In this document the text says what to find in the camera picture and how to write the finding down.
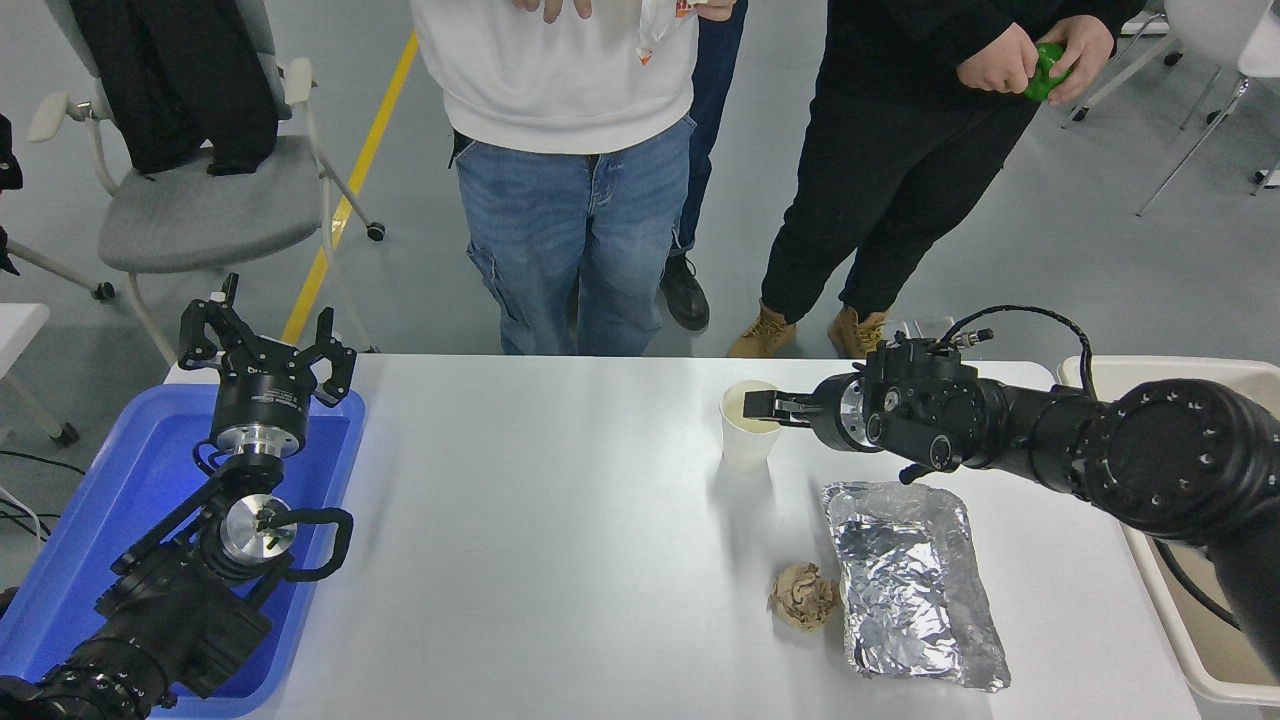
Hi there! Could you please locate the black floor cable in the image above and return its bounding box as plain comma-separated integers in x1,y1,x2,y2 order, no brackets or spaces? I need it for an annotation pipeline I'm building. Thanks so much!
0,449,89,546

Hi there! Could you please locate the crumpled silver foil tray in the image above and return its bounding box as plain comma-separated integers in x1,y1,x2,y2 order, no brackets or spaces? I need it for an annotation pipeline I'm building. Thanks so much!
821,480,1011,693

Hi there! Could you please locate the grey wheeled office chair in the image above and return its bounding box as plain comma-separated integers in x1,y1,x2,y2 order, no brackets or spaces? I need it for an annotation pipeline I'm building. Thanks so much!
27,0,387,366

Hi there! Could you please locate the grey floor socket plate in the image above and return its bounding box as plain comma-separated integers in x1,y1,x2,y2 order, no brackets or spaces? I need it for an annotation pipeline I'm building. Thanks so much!
890,315,957,347

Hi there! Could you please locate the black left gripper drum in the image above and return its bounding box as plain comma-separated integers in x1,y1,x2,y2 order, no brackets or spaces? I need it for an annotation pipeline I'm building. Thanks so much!
209,356,318,437

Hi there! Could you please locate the person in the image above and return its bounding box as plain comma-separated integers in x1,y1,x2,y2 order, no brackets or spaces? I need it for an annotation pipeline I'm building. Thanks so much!
660,0,749,333
410,0,701,357
726,0,1146,361

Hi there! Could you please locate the wheeled stand with black bag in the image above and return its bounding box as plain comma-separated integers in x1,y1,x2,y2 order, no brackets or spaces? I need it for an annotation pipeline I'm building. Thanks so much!
0,113,117,304

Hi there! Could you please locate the large pale bin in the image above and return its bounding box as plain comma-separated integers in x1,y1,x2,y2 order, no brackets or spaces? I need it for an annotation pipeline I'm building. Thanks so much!
1057,355,1280,708

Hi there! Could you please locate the blue plastic tray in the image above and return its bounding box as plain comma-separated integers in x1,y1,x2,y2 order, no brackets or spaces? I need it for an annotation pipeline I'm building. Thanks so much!
0,385,367,719

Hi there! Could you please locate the person's right hand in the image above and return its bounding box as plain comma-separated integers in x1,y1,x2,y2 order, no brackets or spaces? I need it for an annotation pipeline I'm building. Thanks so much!
511,0,594,24
956,21,1042,95

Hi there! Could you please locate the white chair with metal legs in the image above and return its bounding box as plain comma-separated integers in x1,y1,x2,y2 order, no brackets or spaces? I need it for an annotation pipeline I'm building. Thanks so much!
1135,30,1280,217
1062,0,1259,129

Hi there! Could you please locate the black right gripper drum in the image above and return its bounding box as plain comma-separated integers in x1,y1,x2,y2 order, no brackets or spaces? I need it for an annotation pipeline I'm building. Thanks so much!
807,374,864,452

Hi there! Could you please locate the white paper cup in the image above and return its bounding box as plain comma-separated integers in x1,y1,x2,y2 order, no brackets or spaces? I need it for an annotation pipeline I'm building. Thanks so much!
719,380,787,473

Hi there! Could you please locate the crumpled tan paper ball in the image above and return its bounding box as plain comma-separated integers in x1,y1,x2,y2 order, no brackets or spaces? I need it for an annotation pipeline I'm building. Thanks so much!
769,562,841,633

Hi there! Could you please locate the green round object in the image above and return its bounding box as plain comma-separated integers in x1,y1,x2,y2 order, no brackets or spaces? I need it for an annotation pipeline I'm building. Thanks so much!
1022,42,1074,103

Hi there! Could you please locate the black jacket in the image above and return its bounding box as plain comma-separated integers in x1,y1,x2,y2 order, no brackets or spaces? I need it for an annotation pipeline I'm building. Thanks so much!
68,0,281,177

